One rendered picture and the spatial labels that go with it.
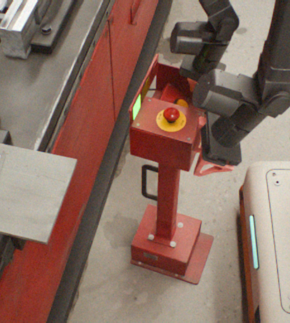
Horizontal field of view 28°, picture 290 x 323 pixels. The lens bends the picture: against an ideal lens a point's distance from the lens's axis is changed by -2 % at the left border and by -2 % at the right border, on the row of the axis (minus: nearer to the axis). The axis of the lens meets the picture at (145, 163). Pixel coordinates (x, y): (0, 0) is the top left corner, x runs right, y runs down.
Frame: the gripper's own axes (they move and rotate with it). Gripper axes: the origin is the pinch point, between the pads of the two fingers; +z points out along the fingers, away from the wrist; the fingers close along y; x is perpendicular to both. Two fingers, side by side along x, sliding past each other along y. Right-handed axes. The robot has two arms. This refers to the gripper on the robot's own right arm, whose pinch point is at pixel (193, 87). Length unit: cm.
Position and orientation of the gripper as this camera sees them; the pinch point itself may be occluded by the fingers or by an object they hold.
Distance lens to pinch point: 150.1
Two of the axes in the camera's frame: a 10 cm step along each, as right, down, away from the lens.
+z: -2.2, 4.7, 8.6
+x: -3.3, 7.9, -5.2
